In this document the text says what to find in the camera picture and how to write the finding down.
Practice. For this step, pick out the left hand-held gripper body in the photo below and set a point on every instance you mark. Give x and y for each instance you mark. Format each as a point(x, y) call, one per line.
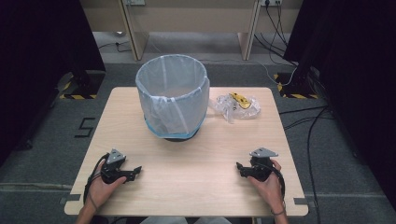
point(112, 169)

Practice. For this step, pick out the person's left hand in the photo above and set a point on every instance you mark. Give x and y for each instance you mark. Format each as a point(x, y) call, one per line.
point(102, 189)

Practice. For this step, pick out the trash bin with plastic liner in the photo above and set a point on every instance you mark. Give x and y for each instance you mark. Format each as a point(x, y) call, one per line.
point(172, 96)

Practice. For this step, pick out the light wooden table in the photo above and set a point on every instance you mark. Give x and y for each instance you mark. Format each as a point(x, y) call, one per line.
point(193, 177)

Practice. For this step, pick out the black round trash bin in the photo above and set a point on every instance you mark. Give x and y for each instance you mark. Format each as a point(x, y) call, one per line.
point(182, 137)

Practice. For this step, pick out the crumpled clear plastic wrapper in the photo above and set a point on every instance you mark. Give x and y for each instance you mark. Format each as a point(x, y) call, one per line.
point(236, 107)

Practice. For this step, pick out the beige wooden desk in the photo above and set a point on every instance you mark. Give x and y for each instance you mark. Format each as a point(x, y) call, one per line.
point(193, 18)

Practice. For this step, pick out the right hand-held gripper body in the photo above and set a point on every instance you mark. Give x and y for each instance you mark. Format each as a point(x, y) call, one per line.
point(262, 168)

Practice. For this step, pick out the person's right hand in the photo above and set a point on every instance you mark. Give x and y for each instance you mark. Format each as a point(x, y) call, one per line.
point(270, 189)

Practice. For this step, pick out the black curtain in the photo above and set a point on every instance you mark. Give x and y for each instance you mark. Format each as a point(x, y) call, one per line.
point(40, 62)
point(351, 77)

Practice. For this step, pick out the white wall socket strip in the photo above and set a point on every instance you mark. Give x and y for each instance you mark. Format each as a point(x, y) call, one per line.
point(271, 2)
point(134, 2)

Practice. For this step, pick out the dark wristband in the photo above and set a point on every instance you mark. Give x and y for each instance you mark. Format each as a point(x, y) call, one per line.
point(278, 212)

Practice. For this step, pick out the stand base with hazard tape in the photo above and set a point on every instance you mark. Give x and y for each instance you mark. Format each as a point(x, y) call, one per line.
point(81, 85)
point(295, 87)

